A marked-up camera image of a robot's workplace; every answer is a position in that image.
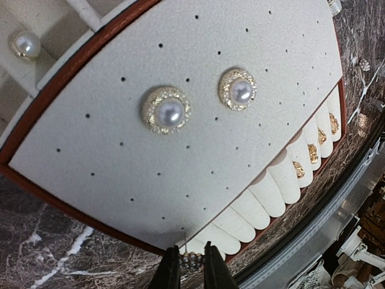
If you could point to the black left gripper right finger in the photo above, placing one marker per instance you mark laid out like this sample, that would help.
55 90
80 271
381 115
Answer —
215 272

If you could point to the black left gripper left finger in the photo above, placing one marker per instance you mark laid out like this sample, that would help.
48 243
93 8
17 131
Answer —
167 275

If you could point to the brown jewelry tray insert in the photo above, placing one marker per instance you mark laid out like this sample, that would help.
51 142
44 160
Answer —
72 132

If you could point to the pearl earring on tray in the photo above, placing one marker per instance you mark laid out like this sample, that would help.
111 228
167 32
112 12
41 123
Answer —
237 89
166 110

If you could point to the small silver earrings on table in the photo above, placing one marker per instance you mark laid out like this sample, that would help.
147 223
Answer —
364 65

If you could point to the loose pearl earring in compartment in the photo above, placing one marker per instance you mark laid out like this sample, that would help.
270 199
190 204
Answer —
26 45

